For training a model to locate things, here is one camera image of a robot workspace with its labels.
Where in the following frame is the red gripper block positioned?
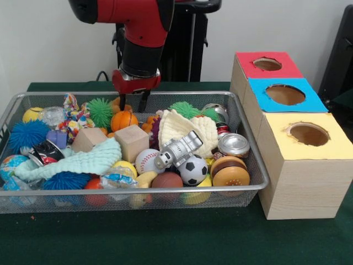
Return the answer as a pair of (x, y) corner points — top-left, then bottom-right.
(111, 68), (162, 113)

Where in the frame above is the brown monkey plush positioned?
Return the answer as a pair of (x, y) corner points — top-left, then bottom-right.
(110, 96), (133, 114)

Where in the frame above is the wooden box with three holes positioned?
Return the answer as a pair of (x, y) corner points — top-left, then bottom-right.
(230, 51), (353, 221)

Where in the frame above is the orange basketball toy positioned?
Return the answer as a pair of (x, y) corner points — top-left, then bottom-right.
(110, 111), (139, 133)

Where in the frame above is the wooden cube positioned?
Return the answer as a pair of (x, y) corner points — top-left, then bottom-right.
(114, 124), (150, 163)

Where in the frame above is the cream knitted cloth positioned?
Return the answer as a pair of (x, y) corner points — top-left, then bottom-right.
(157, 109), (218, 160)

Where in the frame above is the white baseball toy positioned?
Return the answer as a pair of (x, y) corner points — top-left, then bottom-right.
(135, 149), (165, 175)

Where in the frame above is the silver robot figure toy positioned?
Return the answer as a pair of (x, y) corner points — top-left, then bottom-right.
(153, 130), (204, 168)

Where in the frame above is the mint green knitted cloth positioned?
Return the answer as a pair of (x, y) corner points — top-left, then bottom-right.
(14, 137), (123, 182)

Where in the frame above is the black and white soccer ball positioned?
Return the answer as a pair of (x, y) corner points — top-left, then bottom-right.
(178, 154), (209, 186)

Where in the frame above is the crushed silver drink can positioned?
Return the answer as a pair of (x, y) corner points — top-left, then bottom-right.
(217, 133), (251, 158)

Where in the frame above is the blue spiky rubber ball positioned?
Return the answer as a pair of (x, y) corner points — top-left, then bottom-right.
(7, 119), (52, 155)

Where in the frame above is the wooden toy hamburger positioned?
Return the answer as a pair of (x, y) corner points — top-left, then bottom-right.
(211, 156), (251, 194)

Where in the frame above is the dark green table cloth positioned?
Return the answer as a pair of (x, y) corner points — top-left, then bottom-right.
(0, 81), (353, 265)
(328, 88), (353, 135)

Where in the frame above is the black flat panel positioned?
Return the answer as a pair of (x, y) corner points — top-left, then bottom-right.
(317, 4), (353, 97)

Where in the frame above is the silver wire mesh bin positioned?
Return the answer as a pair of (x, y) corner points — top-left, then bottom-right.
(0, 91), (270, 215)

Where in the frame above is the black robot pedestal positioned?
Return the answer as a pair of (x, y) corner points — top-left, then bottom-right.
(111, 0), (223, 83)

